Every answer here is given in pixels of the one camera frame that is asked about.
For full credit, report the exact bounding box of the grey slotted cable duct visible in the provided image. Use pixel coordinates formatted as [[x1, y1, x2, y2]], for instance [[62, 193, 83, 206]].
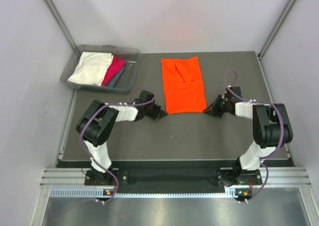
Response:
[[50, 188, 249, 199]]

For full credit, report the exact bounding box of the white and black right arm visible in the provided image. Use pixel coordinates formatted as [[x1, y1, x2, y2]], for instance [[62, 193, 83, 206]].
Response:
[[203, 86, 293, 187]]

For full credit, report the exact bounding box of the aluminium frame rail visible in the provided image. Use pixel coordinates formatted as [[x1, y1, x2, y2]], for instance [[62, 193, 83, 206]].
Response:
[[40, 167, 311, 188]]

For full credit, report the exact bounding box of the orange t shirt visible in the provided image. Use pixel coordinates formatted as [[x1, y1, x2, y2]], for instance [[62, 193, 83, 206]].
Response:
[[161, 57, 207, 114]]

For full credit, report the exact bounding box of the white folded t shirt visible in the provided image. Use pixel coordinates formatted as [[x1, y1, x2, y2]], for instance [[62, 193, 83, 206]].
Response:
[[67, 52, 114, 86]]

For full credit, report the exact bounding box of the blue grey folded t shirt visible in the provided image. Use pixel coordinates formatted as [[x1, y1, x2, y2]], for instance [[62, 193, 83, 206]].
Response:
[[107, 66, 125, 87]]

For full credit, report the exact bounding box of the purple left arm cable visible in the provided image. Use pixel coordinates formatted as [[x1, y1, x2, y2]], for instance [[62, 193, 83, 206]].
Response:
[[78, 87, 157, 203]]

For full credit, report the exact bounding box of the clear plastic bin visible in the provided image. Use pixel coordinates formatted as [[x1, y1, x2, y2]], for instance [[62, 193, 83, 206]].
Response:
[[60, 45, 141, 94]]

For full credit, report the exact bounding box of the crimson folded t shirt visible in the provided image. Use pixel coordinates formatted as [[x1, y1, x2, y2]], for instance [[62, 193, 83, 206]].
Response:
[[102, 57, 126, 86]]

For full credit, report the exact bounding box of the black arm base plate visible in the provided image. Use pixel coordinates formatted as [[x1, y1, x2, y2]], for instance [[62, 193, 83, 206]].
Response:
[[84, 160, 265, 188]]

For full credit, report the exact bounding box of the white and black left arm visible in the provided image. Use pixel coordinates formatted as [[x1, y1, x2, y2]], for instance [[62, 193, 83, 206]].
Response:
[[76, 90, 168, 185]]

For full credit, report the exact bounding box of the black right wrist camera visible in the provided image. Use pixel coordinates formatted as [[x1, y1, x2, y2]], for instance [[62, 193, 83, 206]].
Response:
[[225, 86, 242, 103]]

